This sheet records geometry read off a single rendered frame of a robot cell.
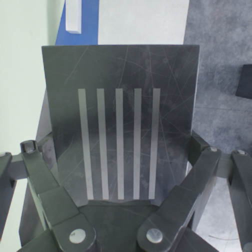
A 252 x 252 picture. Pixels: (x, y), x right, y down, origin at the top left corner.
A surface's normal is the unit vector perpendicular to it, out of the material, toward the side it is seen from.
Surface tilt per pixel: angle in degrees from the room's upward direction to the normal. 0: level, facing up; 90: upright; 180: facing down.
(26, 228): 37
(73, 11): 0
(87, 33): 0
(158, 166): 0
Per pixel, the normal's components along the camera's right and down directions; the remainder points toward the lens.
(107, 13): 0.00, 0.30
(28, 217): 0.04, -0.33
